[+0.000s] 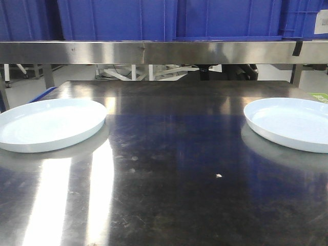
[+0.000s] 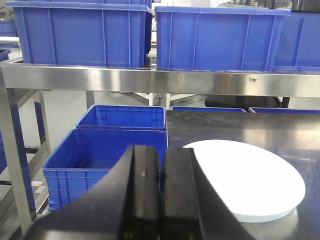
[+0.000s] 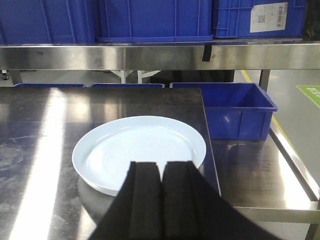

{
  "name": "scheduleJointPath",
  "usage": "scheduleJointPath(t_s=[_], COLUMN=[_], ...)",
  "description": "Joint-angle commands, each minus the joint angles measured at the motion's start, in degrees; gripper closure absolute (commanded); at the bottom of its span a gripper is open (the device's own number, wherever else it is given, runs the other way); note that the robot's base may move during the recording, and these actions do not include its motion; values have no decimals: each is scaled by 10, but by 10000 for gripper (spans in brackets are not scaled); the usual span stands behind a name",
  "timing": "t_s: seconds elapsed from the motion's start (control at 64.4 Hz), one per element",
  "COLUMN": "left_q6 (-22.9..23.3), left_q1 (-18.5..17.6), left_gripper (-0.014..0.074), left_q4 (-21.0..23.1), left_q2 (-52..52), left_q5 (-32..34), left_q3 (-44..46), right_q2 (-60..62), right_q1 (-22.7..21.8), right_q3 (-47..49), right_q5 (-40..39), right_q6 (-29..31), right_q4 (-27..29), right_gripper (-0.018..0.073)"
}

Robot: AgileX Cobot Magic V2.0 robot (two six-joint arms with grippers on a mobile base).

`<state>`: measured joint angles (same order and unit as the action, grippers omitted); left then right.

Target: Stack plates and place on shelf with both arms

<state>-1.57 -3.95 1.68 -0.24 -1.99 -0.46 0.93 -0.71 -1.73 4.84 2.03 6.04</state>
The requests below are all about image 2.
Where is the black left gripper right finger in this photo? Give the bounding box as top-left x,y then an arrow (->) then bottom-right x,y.
160,147 -> 253,240

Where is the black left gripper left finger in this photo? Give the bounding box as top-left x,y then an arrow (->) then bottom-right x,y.
23,145 -> 159,240

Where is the light blue plate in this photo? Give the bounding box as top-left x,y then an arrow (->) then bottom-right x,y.
185,139 -> 306,223

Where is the stainless steel shelf rack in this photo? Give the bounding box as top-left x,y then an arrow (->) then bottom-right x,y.
0,58 -> 320,232

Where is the blue bin on shelf middle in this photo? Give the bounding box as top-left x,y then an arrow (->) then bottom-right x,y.
155,6 -> 291,71

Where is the blue bin on shelf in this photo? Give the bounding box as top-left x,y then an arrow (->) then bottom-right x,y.
155,6 -> 291,71
6,0 -> 151,68
273,12 -> 320,72

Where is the blue bin on shelf left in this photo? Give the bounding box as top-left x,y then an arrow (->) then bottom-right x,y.
6,0 -> 151,68

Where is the blue bin on shelf right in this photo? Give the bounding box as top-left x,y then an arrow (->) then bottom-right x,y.
273,12 -> 320,72

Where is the blue floor bin near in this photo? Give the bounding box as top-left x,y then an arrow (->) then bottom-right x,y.
42,128 -> 168,210

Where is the blue floor bin behind table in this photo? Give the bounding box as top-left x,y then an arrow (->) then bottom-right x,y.
170,106 -> 247,113

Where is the blue floor bin far right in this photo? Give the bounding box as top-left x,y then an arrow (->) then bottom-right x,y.
248,107 -> 320,115

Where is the white metal frame background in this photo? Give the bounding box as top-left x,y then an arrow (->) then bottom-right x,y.
134,92 -> 195,110

